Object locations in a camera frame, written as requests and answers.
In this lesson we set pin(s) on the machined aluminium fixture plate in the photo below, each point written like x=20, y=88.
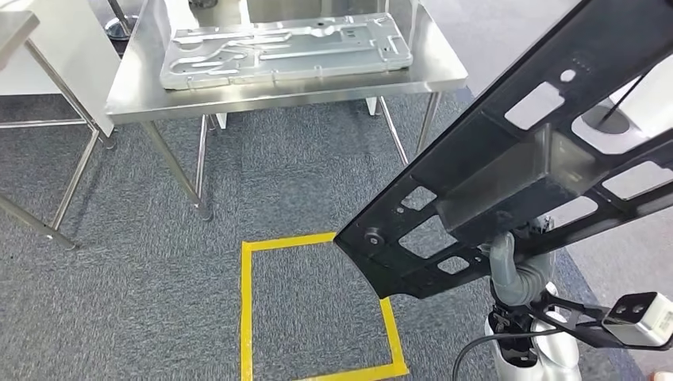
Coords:
x=289, y=58

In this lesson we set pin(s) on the pale wrist camera with bracket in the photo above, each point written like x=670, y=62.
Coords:
x=641, y=318

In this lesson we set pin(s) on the stainless steel table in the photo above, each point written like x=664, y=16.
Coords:
x=16, y=31

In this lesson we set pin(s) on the stainless steel workbench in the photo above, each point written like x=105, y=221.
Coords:
x=263, y=94

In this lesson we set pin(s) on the chrome stanchion with round base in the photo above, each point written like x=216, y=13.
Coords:
x=118, y=29

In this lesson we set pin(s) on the black plastic panel part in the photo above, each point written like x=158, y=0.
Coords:
x=473, y=158

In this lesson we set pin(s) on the white flat panel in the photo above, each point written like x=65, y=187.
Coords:
x=68, y=52

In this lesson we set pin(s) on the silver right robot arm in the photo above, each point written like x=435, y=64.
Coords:
x=557, y=357

